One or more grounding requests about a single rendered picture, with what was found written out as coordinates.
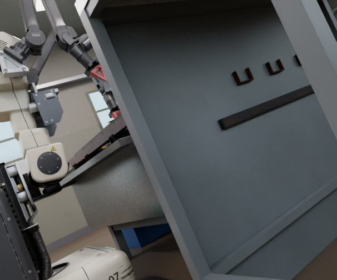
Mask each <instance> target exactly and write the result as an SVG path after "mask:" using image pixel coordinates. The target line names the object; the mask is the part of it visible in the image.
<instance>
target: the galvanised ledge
mask: <svg viewBox="0 0 337 280"><path fill-rule="evenodd" d="M134 146H135V144H134V142H133V140H132V137H131V136H127V137H124V138H121V139H118V140H117V141H115V142H113V143H112V144H111V145H110V146H108V147H107V148H105V149H104V150H103V151H101V152H100V153H99V154H97V155H96V156H94V157H93V158H92V159H90V160H89V161H88V162H86V163H85V164H84V165H82V166H80V168H78V169H77V170H75V171H74V172H72V173H71V174H70V175H68V176H67V177H66V178H64V179H63V180H61V181H60V185H61V188H62V189H63V188H66V187H68V186H71V185H73V184H74V183H76V182H78V181H79V180H81V179H82V178H84V177H85V176H87V175H89V174H90V173H92V172H94V171H95V170H97V169H99V168H100V167H102V166H104V165H105V164H106V163H108V162H110V161H111V160H113V159H115V158H116V157H118V156H120V155H121V154H123V153H125V152H126V151H128V150H129V149H131V148H132V147H134Z"/></svg>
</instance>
